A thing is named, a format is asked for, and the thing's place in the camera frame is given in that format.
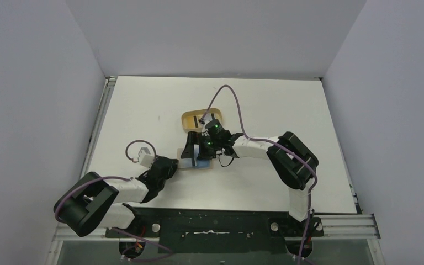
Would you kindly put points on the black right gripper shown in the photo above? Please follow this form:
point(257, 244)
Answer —
point(200, 142)

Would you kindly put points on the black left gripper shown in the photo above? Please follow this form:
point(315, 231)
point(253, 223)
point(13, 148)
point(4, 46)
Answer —
point(173, 169)

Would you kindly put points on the light blue card sleeves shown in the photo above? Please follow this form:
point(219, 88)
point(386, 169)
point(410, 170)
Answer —
point(197, 162)

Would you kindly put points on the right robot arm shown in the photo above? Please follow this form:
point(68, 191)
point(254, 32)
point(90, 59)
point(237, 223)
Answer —
point(294, 163)

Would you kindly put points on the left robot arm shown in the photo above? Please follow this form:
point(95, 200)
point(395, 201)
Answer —
point(96, 201)

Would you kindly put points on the yellow card with black stripe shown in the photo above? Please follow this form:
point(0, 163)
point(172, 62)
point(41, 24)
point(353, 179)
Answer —
point(192, 122)

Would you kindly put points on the beige oval plastic tray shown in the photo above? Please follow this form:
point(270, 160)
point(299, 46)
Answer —
point(212, 114)

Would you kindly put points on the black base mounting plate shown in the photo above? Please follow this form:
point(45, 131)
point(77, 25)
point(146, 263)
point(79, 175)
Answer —
point(222, 231)

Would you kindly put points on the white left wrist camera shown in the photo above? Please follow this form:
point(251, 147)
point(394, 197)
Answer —
point(145, 157)

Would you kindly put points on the aluminium frame rail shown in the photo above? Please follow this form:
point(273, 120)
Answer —
point(347, 239)

